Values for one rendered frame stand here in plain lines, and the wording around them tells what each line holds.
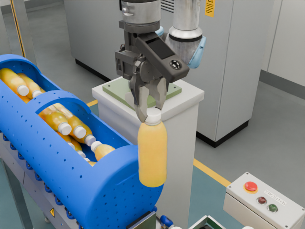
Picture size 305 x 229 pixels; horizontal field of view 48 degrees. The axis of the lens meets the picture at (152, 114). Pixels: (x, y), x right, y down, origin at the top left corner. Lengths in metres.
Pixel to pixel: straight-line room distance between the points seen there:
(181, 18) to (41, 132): 0.57
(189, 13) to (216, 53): 1.32
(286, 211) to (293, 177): 1.79
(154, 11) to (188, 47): 0.54
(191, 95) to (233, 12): 1.09
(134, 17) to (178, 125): 0.77
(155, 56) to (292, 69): 3.11
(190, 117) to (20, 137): 0.65
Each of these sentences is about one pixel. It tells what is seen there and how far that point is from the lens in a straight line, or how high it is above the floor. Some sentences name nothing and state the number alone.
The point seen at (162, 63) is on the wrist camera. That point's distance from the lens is 0.65.
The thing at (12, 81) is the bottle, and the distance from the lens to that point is 1.49.
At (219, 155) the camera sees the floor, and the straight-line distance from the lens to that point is 2.85.
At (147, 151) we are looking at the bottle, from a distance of 0.78.
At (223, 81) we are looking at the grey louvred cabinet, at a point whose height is 0.64.
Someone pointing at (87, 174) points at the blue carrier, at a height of 1.20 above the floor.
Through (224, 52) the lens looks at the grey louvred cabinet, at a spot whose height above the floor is 0.86.
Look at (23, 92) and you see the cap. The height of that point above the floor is 1.15.
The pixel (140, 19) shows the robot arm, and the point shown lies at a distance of 0.66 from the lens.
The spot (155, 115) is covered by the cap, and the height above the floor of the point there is 1.43.
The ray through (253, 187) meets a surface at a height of 1.11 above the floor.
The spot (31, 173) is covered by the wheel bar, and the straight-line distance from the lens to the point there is 1.40.
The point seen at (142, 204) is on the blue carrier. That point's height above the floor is 1.04.
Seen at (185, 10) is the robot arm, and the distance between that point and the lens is 1.16.
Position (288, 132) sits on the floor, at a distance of 3.25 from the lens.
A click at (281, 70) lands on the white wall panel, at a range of 3.77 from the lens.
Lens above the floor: 1.85
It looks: 35 degrees down
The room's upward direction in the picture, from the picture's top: straight up
